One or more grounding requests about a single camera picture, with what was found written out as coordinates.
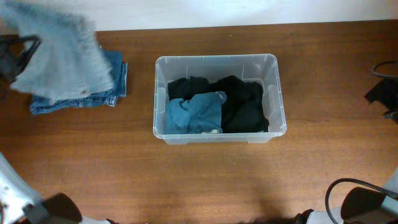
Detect light blue jeans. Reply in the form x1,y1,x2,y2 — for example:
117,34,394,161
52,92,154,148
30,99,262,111
1,1,114,101

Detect dark blue jeans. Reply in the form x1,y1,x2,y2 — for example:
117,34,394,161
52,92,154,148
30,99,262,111
29,50,128,115

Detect black garment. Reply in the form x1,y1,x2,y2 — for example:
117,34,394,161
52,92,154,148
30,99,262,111
210,75,269,133
167,77,211,100

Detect medium blue denim shorts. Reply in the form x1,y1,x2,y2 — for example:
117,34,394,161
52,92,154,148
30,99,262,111
164,91,227,134

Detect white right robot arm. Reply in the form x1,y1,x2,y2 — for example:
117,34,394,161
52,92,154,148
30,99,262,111
289,78,397,224

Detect clear plastic storage bin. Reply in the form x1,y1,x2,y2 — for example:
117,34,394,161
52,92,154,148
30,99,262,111
152,54,287,145

